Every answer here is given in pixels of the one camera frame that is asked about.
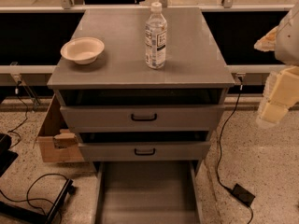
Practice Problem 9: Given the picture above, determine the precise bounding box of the grey open bottom drawer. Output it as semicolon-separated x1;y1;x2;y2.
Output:
92;161;204;224

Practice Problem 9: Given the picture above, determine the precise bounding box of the clear plastic water bottle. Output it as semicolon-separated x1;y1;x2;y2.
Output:
145;2;167;69

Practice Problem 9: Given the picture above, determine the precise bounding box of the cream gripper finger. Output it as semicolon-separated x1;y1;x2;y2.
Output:
256;66;299;129
254;27;278;52

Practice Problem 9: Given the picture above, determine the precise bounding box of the black floor stand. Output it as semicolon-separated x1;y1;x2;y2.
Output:
0;178;76;224

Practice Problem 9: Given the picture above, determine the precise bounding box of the brown cardboard box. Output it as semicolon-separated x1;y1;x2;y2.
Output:
37;96;84;162

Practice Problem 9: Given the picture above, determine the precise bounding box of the black adapter cable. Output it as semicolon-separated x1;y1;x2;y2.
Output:
216;76;254;224

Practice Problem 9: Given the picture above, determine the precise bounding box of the grey middle drawer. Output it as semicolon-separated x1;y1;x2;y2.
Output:
78;141;210;161

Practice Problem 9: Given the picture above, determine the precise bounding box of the white paper bowl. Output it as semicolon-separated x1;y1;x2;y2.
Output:
61;37;105;64

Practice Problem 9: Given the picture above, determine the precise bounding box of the black power adapter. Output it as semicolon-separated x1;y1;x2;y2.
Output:
231;184;255;207

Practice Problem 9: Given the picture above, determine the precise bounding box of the grey drawer cabinet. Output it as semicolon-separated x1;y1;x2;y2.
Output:
47;7;235;173

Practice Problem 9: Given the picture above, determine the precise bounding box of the grey top drawer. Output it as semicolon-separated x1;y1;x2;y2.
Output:
61;105;224;133

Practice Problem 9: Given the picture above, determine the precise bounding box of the black wall cable left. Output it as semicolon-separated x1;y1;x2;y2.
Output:
7;79;30;148

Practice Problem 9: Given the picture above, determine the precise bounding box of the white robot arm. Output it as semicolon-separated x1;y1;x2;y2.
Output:
254;4;299;129

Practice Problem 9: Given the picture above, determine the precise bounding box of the black cable on floor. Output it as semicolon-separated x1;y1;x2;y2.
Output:
0;173;70;224

